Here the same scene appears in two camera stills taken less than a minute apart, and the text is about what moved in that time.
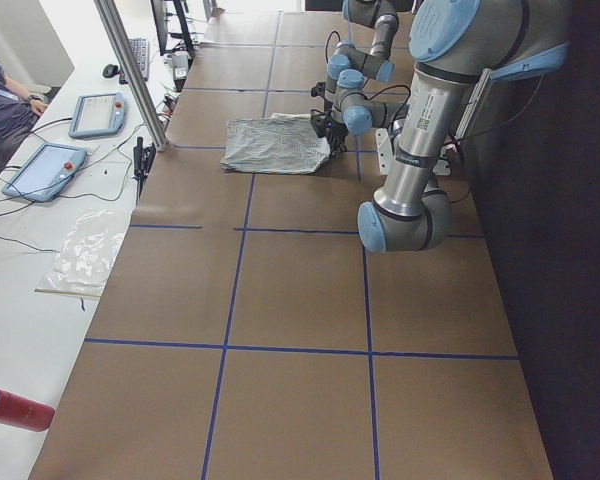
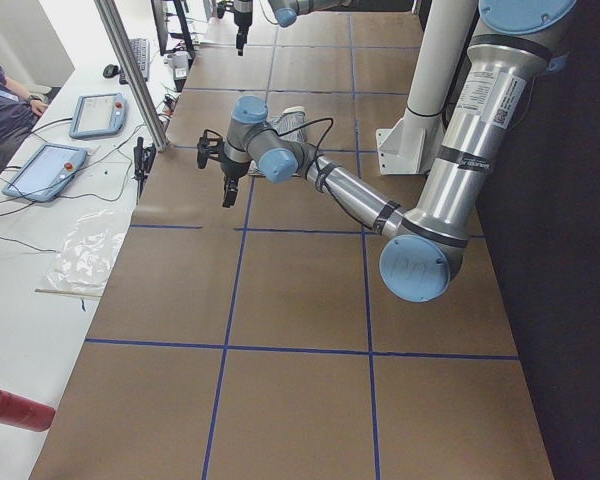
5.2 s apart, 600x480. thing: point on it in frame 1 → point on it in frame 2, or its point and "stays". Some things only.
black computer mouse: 110,70 stays
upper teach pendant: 98,115 stays
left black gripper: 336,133 → 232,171
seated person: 7,113 stays
